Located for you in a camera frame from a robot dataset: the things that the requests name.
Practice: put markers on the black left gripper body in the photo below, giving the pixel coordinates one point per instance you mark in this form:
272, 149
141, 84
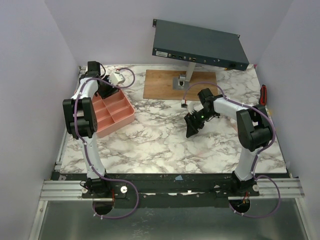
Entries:
105, 89

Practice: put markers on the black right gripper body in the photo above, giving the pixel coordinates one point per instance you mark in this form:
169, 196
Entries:
194, 122

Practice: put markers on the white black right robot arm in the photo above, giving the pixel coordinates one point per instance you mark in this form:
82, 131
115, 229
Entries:
254, 128

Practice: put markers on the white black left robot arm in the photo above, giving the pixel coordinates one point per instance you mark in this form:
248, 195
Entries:
81, 122

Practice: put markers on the pink compartment organizer tray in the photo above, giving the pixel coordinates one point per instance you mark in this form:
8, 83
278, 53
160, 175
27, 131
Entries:
112, 113

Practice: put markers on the metal support stand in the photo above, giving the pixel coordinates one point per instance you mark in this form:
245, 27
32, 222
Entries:
186, 76

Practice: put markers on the red black utility knife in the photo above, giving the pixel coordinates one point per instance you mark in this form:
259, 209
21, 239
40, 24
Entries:
263, 95

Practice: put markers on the blue-grey rack network device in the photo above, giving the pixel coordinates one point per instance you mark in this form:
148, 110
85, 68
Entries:
198, 45

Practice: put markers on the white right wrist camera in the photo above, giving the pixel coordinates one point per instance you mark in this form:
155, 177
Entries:
189, 105

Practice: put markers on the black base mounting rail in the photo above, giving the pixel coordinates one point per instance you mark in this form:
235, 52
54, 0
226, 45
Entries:
166, 190

